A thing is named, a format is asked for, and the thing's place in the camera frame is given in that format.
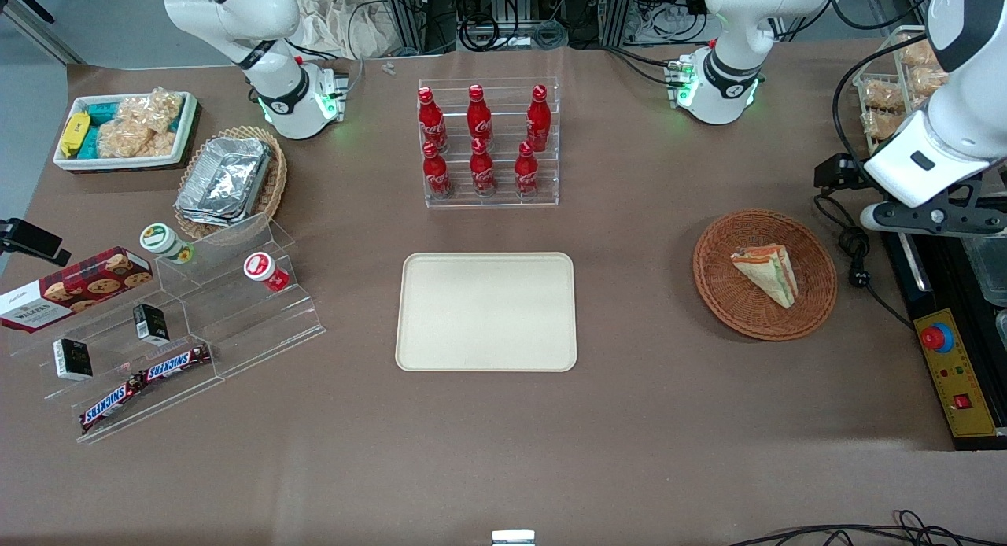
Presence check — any triangle sandwich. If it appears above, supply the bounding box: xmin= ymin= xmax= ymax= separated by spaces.
xmin=730 ymin=244 xmax=799 ymax=310

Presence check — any round brown wicker basket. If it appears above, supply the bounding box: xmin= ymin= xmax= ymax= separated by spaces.
xmin=692 ymin=208 xmax=839 ymax=342

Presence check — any beige rectangular tray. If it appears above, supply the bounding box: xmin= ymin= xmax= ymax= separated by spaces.
xmin=395 ymin=252 xmax=578 ymax=373

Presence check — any oval light wicker basket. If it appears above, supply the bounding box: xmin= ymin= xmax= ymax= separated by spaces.
xmin=174 ymin=125 xmax=289 ymax=241

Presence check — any clear plastic container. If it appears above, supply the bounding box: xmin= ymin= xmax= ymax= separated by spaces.
xmin=963 ymin=234 xmax=1007 ymax=308

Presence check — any black control base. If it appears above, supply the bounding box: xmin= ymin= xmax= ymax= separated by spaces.
xmin=880 ymin=230 xmax=1007 ymax=452

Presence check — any bagged bread pastry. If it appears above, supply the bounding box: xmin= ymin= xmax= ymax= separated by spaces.
xmin=899 ymin=38 xmax=942 ymax=68
xmin=862 ymin=81 xmax=907 ymax=112
xmin=861 ymin=109 xmax=907 ymax=143
xmin=909 ymin=65 xmax=950 ymax=100

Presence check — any yellow emergency stop box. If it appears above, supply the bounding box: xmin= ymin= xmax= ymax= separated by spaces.
xmin=912 ymin=309 xmax=1007 ymax=440

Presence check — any red cola bottle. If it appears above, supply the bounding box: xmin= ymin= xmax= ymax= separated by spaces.
xmin=467 ymin=84 xmax=493 ymax=147
xmin=469 ymin=138 xmax=497 ymax=197
xmin=417 ymin=87 xmax=448 ymax=154
xmin=422 ymin=141 xmax=454 ymax=201
xmin=514 ymin=141 xmax=540 ymax=198
xmin=526 ymin=84 xmax=551 ymax=153

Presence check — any clear acrylic bottle rack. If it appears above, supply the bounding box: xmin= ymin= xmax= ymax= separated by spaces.
xmin=417 ymin=77 xmax=562 ymax=209

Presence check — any beige crumpled cloth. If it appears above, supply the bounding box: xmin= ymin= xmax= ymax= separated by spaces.
xmin=287 ymin=0 xmax=394 ymax=61

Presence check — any red lid cup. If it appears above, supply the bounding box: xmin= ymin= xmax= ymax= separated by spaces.
xmin=242 ymin=251 xmax=291 ymax=293

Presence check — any clear acrylic stepped display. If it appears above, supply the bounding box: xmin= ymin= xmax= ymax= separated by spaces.
xmin=8 ymin=212 xmax=328 ymax=445

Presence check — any stack of foil trays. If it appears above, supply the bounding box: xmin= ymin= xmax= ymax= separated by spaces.
xmin=174 ymin=136 xmax=273 ymax=227

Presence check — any snickers chocolate bar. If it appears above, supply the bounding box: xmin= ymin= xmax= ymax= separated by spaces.
xmin=141 ymin=343 xmax=214 ymax=384
xmin=78 ymin=374 xmax=148 ymax=435

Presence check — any green lid cup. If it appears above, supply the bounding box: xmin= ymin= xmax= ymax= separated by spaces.
xmin=139 ymin=223 xmax=195 ymax=265

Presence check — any clear bag of crackers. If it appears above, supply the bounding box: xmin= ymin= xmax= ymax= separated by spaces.
xmin=97 ymin=120 xmax=179 ymax=160
xmin=116 ymin=88 xmax=185 ymax=131

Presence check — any small black white box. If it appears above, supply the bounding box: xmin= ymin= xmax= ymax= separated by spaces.
xmin=52 ymin=338 xmax=94 ymax=382
xmin=131 ymin=302 xmax=172 ymax=347

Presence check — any white rectangular snack bin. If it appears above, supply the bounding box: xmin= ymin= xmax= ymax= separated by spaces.
xmin=53 ymin=91 xmax=200 ymax=174

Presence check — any yellow snack pack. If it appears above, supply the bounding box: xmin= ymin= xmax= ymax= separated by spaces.
xmin=60 ymin=111 xmax=92 ymax=159

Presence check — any red tartan cookie box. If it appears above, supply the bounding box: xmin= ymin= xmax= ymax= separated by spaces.
xmin=0 ymin=246 xmax=155 ymax=334

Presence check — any black clamp device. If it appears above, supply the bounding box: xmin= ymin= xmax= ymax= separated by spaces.
xmin=0 ymin=217 xmax=72 ymax=267

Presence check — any black power cable with plug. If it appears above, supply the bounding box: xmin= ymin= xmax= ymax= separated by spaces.
xmin=813 ymin=186 xmax=917 ymax=331

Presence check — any white wire basket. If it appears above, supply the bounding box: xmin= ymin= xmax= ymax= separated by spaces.
xmin=853 ymin=25 xmax=949 ymax=155

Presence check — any thin black cable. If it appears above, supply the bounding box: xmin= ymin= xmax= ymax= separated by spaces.
xmin=728 ymin=509 xmax=1007 ymax=546

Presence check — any aluminium frame post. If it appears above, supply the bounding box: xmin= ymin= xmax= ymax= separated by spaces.
xmin=384 ymin=0 xmax=459 ymax=53
xmin=599 ymin=0 xmax=640 ymax=46

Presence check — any black cable bundle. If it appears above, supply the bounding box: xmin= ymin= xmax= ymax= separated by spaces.
xmin=459 ymin=0 xmax=603 ymax=53

